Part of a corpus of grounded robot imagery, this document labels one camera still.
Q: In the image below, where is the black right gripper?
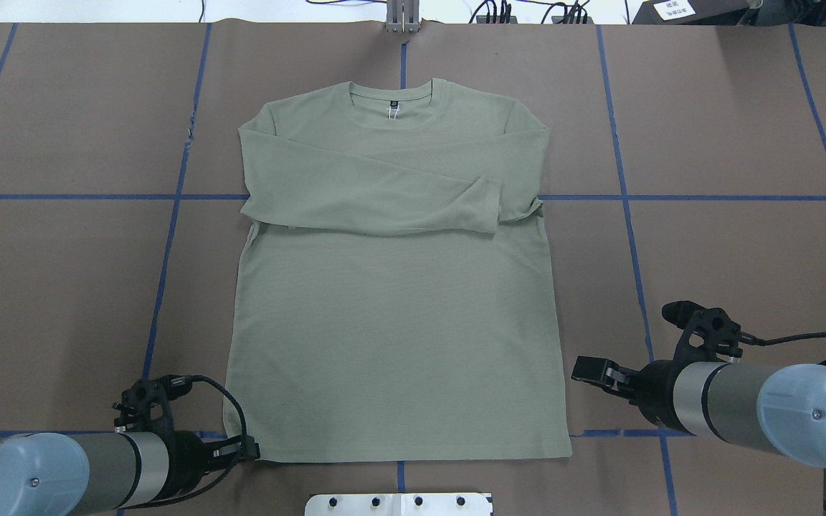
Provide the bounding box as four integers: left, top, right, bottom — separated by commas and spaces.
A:
571, 355, 683, 431

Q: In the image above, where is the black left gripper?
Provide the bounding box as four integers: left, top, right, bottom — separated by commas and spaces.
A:
161, 431, 261, 495

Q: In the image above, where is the green long-sleeve shirt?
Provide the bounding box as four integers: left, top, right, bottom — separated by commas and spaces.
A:
224, 78, 571, 463

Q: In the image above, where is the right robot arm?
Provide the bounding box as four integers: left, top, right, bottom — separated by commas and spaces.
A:
571, 356, 826, 514

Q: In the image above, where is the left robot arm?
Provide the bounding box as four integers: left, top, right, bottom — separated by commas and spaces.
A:
0, 431, 261, 515

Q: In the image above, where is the black box with label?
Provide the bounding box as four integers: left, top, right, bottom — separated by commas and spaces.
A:
630, 1, 764, 26

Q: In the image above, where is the black left camera cable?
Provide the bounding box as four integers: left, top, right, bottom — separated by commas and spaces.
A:
126, 374, 250, 511

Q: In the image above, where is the black camera cable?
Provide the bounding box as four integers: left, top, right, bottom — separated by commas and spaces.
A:
126, 374, 250, 511
739, 328, 826, 368

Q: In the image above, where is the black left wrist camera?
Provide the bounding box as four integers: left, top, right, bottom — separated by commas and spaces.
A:
113, 375, 193, 435

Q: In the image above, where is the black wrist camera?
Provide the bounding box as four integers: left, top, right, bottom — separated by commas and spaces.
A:
661, 300, 758, 366
113, 375, 193, 435

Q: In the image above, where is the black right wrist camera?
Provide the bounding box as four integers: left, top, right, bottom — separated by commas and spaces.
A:
661, 300, 758, 366

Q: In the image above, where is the white pedestal base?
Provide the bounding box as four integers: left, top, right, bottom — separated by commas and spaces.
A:
304, 492, 495, 515

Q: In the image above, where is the black right camera cable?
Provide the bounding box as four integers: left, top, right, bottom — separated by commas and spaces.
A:
739, 328, 826, 368

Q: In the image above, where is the aluminium frame post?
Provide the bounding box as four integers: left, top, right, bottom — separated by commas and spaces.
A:
384, 0, 422, 34

